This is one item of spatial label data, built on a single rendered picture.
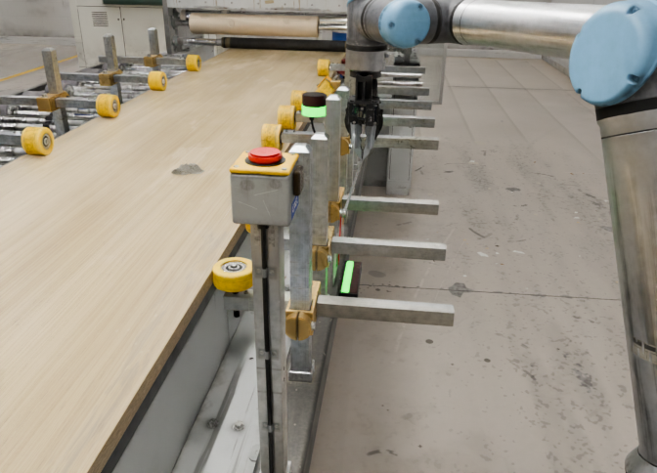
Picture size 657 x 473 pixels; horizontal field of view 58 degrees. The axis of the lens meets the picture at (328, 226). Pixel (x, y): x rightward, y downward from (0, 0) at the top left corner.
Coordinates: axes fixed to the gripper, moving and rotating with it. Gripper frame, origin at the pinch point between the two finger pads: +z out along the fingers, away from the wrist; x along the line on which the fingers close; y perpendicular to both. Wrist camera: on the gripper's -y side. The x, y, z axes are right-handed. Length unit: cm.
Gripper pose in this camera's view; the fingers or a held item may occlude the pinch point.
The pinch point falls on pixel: (362, 152)
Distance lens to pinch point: 144.8
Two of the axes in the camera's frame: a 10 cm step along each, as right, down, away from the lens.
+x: 9.9, 0.6, -1.0
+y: -1.1, 4.1, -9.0
